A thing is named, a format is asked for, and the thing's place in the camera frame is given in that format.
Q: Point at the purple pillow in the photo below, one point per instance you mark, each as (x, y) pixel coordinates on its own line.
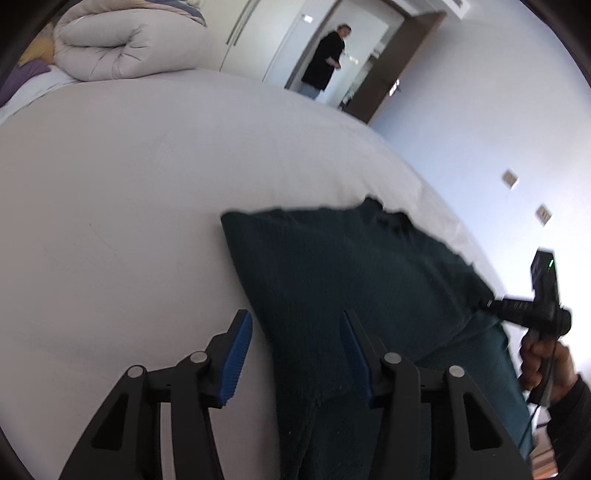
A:
(21, 81)

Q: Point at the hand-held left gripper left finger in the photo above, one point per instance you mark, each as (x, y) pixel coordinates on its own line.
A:
(236, 355)

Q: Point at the person's right forearm dark sleeve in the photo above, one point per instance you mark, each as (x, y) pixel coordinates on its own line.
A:
(570, 424)

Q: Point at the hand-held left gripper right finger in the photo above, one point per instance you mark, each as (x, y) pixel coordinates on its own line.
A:
(356, 357)

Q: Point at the wall socket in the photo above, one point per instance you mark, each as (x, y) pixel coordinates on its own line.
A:
(544, 215)
(510, 179)

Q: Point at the yellow pillow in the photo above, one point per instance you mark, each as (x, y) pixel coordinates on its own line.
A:
(39, 50)

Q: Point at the white wardrobe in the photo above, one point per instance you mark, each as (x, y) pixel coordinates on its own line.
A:
(263, 37)

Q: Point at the person's right hand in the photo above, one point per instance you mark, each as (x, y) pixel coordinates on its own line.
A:
(549, 364)

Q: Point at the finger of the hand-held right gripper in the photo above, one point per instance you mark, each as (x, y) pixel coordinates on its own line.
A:
(491, 306)

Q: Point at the brown wooden door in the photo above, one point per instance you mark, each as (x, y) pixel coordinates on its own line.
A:
(392, 69)

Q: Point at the bed with white sheet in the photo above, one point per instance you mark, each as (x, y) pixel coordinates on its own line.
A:
(138, 207)

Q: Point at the dark teal garment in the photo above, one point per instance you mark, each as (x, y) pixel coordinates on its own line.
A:
(351, 272)

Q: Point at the folded beige duvet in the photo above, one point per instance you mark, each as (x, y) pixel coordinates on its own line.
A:
(129, 41)

